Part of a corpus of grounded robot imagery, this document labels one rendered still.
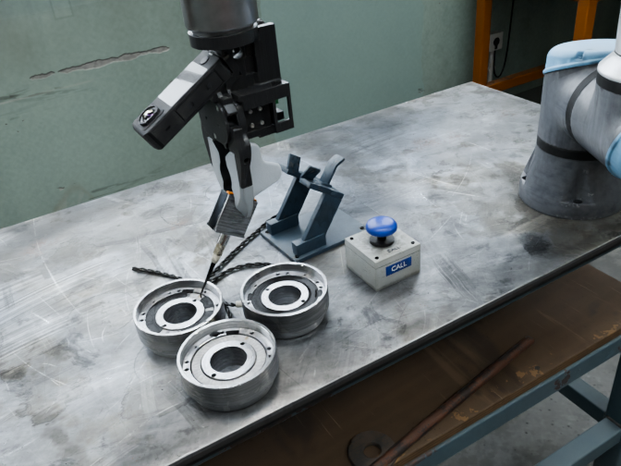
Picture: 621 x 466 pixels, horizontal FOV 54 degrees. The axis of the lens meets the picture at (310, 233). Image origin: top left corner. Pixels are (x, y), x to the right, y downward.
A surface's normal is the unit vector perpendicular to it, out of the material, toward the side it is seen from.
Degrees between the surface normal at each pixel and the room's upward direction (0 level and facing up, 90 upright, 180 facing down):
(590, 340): 0
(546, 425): 0
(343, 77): 90
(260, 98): 90
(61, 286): 0
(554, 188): 73
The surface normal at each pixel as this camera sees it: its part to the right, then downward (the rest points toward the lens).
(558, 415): -0.09, -0.84
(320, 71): 0.50, 0.42
